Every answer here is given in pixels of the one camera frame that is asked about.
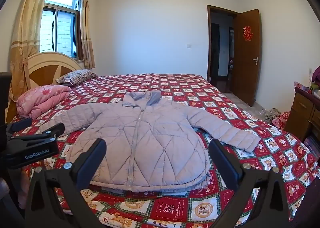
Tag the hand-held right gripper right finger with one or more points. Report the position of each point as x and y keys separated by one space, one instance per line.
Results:
x=225 y=161

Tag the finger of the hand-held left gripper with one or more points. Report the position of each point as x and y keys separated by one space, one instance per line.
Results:
x=53 y=129
x=21 y=124

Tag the window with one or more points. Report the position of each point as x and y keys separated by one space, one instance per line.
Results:
x=62 y=30

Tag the striped pillow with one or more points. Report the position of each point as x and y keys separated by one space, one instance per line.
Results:
x=75 y=77

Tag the cream and wood headboard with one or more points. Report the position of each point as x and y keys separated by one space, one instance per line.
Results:
x=47 y=68

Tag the beige floral curtain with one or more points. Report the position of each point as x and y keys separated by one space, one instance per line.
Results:
x=30 y=30
x=87 y=30

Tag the lilac quilted puffer jacket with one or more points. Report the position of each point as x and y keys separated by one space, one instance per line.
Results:
x=150 y=143

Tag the grey cloth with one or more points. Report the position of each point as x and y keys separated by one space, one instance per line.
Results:
x=272 y=115

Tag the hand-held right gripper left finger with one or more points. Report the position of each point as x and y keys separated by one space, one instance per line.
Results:
x=91 y=160

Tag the red paper door decoration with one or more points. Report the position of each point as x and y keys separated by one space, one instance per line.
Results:
x=247 y=33

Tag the red patterned bed cover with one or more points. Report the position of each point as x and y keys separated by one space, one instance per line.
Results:
x=225 y=108

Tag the folded pink quilt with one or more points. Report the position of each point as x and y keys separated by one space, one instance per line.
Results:
x=42 y=100

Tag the purple cloth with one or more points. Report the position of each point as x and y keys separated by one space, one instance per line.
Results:
x=316 y=75

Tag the brown wooden door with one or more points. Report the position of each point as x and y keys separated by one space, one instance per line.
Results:
x=247 y=73

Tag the wooden cabinet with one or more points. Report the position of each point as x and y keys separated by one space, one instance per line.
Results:
x=302 y=113

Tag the brown door frame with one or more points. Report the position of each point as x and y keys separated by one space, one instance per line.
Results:
x=208 y=43

